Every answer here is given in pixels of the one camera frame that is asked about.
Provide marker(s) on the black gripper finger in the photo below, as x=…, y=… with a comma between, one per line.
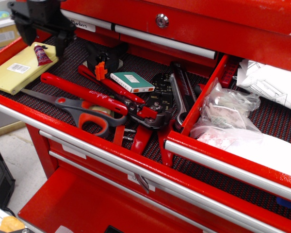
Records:
x=61, y=42
x=27, y=32

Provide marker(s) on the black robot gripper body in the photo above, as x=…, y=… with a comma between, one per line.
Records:
x=43, y=15

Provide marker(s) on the small red glue tube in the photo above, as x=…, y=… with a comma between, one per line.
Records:
x=41, y=56

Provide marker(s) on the open left red drawer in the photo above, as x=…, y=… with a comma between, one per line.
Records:
x=137, y=141

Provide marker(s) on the open red drawer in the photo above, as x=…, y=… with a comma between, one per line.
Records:
x=137, y=141
x=270, y=118
x=91, y=206

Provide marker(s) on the open bottom red drawer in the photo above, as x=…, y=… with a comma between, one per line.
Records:
x=91, y=206

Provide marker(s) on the open right red drawer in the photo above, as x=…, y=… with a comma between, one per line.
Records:
x=270, y=118

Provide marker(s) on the cardboard box on shelf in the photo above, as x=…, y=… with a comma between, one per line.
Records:
x=8, y=34

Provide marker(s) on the white markers label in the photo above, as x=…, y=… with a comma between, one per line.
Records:
x=83, y=25

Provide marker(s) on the yellow flat plastic case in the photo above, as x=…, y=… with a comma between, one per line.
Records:
x=23, y=68

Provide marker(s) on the black orange spring clamp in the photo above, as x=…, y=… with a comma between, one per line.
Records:
x=102, y=62

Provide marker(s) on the green white small box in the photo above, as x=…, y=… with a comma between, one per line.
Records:
x=132, y=82

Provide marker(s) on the grey orange scissors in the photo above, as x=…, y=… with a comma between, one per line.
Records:
x=81, y=112

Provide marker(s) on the silver cabinet key lock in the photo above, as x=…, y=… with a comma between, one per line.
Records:
x=162, y=20

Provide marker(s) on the red bit holder strip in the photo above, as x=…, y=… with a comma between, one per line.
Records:
x=119, y=134

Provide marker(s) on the black red crimping pliers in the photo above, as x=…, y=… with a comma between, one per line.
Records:
x=157, y=113

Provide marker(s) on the red tool chest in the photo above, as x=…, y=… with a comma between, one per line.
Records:
x=199, y=34

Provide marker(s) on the silver black utility knife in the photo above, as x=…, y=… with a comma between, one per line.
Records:
x=183, y=93

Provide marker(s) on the black plastic crate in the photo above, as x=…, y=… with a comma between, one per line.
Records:
x=0, y=179

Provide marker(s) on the clear bag of adhesive pads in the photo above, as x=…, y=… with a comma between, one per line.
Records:
x=224, y=119

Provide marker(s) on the white printed instruction sheet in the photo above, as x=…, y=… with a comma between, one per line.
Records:
x=266, y=81

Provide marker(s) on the white rounded plastic object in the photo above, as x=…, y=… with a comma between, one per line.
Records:
x=263, y=149

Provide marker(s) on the blue tape piece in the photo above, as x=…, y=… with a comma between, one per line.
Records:
x=283, y=202

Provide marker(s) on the red handled wire stripper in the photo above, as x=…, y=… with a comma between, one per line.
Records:
x=124, y=102

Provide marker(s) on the red black screwdriver handle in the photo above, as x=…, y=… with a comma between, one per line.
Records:
x=198, y=89

